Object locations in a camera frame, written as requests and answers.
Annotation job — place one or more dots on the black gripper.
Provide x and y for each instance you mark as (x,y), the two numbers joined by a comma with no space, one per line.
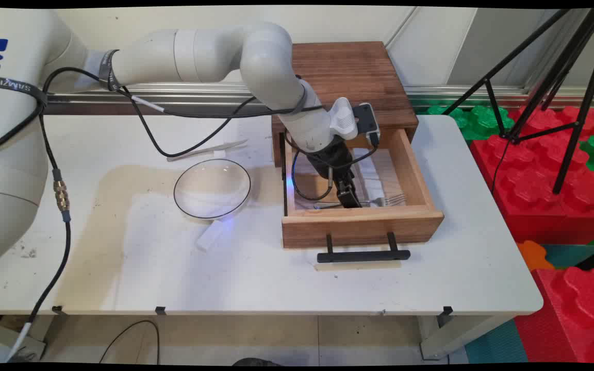
(330,157)

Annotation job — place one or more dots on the silver fork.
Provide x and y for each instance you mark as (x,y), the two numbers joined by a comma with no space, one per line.
(390,199)

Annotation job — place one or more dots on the silver table knife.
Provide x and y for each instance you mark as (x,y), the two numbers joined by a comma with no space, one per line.
(209,150)

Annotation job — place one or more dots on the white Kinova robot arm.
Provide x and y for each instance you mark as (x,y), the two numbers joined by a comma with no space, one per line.
(209,49)

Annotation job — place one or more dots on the long white cutlery rest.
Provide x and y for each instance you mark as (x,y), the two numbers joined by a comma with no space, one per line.
(374,180)

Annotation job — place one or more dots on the light wooden drawer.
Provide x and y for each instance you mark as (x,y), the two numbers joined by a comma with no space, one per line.
(361,226)

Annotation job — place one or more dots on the dark wooden cabinet box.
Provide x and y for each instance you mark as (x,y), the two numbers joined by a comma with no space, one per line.
(348,77)

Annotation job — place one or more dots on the white plate with black rim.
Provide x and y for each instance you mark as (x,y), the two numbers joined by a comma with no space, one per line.
(212,188)

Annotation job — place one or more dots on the white table leg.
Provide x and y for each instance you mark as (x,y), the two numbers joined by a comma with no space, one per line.
(451,337)

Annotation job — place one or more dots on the large red foam block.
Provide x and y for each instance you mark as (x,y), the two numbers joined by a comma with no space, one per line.
(539,185)

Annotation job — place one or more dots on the orange foam piece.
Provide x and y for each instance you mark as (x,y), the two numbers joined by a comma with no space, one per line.
(533,255)

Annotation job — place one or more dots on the teal foam mat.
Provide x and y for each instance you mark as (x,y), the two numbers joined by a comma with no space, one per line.
(495,342)

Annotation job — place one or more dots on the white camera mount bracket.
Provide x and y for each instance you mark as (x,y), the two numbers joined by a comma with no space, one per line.
(343,118)

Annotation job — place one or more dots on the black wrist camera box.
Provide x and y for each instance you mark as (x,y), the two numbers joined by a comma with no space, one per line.
(366,121)

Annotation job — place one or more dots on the aluminium wall rail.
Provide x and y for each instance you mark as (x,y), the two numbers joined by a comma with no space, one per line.
(199,95)

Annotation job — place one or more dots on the black camera tripod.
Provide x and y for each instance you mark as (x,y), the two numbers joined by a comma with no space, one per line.
(570,77)

